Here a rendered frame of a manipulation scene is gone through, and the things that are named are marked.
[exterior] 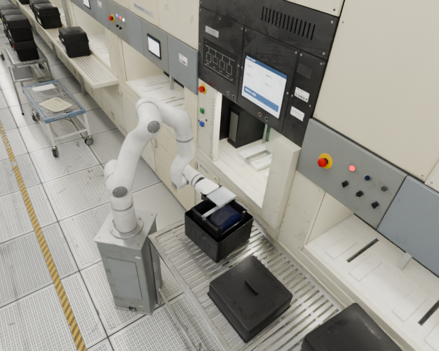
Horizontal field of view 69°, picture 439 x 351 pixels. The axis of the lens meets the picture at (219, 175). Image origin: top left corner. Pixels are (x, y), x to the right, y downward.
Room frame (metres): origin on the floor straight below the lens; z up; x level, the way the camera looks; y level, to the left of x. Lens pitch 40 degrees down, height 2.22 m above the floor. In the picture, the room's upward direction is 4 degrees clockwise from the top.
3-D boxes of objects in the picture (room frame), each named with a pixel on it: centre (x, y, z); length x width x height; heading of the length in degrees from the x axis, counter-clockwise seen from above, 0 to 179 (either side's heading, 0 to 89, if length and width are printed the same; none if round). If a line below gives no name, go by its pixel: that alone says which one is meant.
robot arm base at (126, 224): (1.22, 0.52, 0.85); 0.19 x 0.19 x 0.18
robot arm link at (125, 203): (1.25, 0.53, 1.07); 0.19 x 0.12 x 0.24; 23
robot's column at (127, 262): (1.22, 0.52, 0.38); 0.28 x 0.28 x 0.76; 83
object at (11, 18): (4.33, 2.77, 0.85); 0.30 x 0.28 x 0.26; 37
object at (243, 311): (0.81, -0.19, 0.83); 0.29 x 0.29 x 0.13; 40
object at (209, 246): (1.20, -0.02, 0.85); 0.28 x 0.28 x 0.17; 46
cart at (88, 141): (3.24, 1.93, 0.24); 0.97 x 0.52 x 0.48; 41
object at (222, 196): (1.20, -0.01, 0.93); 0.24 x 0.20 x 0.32; 136
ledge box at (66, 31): (3.72, 1.78, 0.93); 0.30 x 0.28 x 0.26; 35
